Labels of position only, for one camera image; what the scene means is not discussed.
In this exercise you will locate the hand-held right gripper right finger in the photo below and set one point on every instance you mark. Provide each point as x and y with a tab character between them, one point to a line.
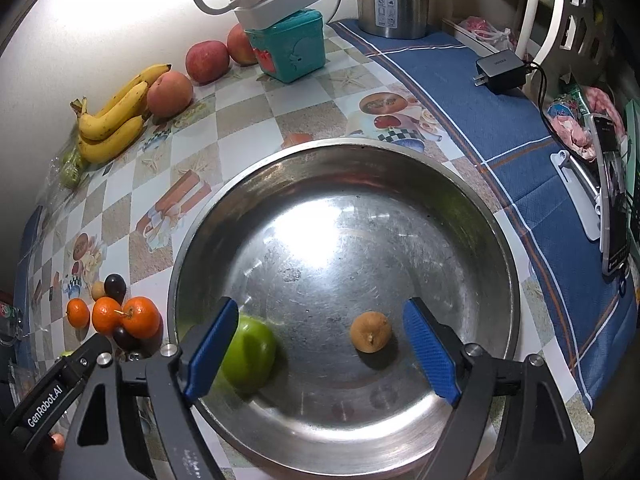
431	355

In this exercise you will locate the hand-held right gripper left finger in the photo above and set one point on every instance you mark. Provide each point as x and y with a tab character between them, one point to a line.
210	355

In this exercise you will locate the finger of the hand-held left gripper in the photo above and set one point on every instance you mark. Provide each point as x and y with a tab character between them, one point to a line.
47	400

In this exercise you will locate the dark plum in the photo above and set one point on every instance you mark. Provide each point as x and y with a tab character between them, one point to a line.
115	286
125	338

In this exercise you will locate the large steel bowl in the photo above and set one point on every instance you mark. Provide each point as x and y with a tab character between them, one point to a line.
340	240

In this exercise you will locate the clear tray of green fruits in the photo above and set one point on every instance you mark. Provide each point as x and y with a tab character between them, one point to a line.
70	167

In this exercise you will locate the green apple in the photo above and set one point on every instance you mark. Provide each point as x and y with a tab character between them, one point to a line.
250	350

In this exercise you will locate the brown round fruit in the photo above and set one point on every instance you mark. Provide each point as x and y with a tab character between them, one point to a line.
370	331

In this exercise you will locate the small tangerine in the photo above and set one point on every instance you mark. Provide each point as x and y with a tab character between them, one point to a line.
77	312

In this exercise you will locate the small tan round fruit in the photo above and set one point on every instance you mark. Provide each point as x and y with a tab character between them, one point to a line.
98	290

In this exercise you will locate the black smartphone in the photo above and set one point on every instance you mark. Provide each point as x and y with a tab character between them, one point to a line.
612	200

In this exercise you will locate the yellow banana bunch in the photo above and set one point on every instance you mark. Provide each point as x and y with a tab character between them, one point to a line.
115	115

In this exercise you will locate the red apples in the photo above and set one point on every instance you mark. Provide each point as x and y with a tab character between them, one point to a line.
170	94

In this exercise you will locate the checked tablecloth with blue border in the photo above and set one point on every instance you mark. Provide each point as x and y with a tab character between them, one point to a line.
310	105

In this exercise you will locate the pink snack bag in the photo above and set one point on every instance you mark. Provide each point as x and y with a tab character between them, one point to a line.
585	122

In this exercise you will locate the black charger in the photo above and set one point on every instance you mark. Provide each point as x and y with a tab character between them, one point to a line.
500	71

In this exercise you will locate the red apple middle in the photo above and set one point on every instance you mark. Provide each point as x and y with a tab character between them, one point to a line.
207	61

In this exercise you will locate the red apple behind box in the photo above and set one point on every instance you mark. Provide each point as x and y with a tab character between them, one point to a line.
241	44

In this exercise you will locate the teal tin box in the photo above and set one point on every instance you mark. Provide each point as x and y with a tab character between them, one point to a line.
290	50

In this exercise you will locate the red plastic bag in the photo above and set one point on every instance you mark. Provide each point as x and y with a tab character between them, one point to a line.
485	30

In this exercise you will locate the white plastic chair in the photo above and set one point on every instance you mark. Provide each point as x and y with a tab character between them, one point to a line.
575	5

